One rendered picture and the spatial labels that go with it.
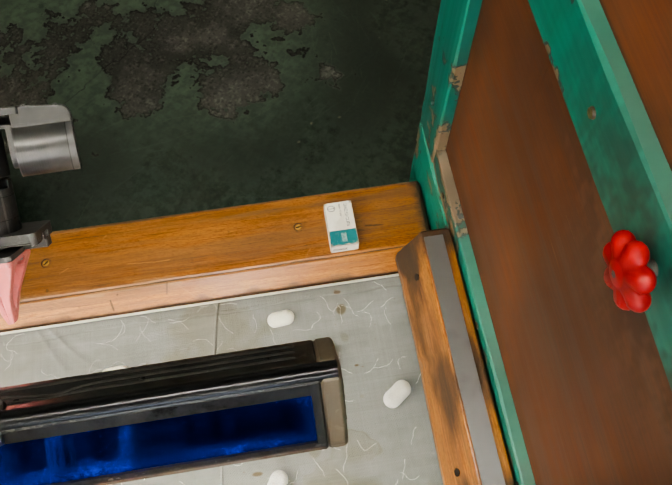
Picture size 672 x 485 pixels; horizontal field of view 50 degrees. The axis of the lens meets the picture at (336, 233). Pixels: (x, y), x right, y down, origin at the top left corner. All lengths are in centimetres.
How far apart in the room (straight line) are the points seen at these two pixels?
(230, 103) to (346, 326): 118
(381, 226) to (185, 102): 117
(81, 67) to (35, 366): 133
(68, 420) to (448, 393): 40
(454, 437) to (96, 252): 49
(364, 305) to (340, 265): 6
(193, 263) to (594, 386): 53
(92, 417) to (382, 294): 48
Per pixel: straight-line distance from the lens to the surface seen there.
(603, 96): 44
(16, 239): 79
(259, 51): 209
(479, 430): 75
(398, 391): 85
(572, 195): 52
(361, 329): 89
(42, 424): 52
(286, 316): 88
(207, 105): 199
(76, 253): 96
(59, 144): 78
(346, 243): 89
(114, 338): 93
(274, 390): 49
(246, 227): 93
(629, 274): 39
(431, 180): 89
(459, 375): 76
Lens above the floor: 159
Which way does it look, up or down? 64 degrees down
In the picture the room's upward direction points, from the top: straight up
